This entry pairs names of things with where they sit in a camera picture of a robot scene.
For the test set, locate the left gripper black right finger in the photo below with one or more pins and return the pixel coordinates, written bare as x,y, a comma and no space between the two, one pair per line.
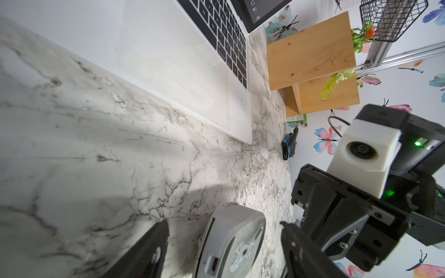
302,253

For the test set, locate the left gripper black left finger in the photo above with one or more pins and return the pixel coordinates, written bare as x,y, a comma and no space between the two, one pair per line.
144,259

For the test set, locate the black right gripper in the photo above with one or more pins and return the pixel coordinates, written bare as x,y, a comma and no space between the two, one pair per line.
346,222

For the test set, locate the grey wireless mouse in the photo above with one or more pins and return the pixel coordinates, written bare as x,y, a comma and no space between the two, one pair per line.
231,242

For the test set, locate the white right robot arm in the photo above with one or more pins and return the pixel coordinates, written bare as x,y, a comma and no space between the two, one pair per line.
410,185

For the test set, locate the silver laptop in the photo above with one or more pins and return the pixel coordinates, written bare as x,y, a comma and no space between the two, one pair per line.
191,54

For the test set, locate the black and blue work glove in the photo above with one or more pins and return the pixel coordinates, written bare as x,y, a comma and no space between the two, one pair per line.
289,144

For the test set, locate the green and white leaflet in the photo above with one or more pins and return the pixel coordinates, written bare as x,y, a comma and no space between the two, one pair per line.
297,121

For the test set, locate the wooden desktop shelf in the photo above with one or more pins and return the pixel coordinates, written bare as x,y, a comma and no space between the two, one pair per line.
302,64

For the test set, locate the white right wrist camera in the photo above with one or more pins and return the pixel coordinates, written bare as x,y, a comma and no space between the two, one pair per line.
364,156

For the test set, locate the black wire wall basket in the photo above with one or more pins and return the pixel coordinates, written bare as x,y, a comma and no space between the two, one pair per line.
390,19

